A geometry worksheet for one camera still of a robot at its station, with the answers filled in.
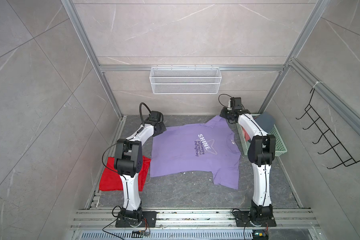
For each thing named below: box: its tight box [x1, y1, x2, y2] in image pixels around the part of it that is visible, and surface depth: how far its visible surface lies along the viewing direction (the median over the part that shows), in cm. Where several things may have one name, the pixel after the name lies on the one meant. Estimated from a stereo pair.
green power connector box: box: [252, 229, 269, 240], surface depth 72 cm
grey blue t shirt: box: [254, 112, 276, 134], surface depth 109 cm
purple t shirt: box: [150, 115, 241, 190], surface depth 99 cm
